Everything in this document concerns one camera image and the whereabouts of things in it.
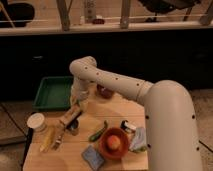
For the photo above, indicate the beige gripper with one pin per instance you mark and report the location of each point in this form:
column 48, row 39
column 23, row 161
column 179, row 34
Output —
column 67, row 118

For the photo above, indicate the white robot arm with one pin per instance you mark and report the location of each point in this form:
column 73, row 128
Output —
column 171, row 129

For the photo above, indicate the white lidded cup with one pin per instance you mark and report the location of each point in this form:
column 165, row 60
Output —
column 37, row 122

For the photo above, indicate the silver metal fork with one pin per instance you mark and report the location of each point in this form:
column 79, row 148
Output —
column 58, row 140

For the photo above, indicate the yellow banana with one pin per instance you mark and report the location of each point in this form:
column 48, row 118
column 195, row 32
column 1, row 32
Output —
column 48, row 139

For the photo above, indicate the green cucumber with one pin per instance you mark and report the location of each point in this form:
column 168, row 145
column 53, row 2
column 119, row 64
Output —
column 98, row 134

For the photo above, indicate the green plastic tray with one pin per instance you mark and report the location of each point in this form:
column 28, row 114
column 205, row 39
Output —
column 53, row 94

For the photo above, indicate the blue sponge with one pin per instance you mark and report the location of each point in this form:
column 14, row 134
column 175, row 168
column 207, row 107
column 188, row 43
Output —
column 93, row 158

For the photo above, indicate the dark red bowl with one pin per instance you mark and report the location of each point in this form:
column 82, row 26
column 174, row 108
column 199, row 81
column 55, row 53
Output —
column 104, row 92

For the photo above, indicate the orange fruit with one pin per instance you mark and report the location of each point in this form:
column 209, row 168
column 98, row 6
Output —
column 113, row 142

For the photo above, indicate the black and white can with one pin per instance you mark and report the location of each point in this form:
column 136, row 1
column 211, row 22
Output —
column 126, row 126

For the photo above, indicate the orange bowl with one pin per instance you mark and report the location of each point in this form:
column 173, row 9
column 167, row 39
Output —
column 113, row 154

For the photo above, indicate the light blue crumpled cloth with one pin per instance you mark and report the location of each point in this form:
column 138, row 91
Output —
column 138, row 142

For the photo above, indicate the dark chair at left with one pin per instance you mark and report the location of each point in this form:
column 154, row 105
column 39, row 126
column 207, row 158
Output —
column 20, row 14

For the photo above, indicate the white bottle on shelf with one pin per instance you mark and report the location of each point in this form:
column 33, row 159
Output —
column 89, row 10

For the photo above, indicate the black office chair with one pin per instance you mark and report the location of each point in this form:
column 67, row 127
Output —
column 166, row 6

